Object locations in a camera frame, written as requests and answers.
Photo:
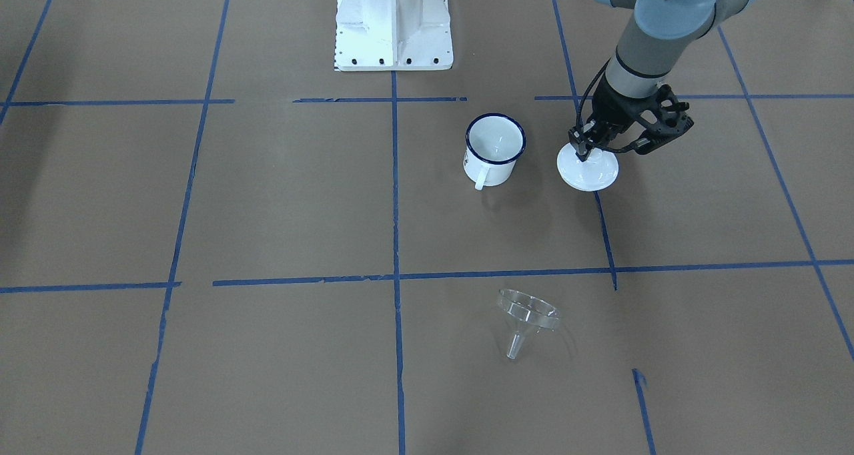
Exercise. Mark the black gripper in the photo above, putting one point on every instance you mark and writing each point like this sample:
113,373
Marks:
612,109

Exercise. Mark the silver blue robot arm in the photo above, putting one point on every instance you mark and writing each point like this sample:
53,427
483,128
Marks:
650,45

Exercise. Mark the white enamel cup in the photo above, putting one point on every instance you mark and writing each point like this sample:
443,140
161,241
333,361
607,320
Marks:
494,142

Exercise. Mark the clear plastic funnel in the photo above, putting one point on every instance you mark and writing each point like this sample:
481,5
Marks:
526,315

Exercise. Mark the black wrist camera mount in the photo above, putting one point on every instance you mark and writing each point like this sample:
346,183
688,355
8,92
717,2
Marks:
663,117

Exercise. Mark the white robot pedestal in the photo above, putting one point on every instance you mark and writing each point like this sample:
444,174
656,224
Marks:
384,35

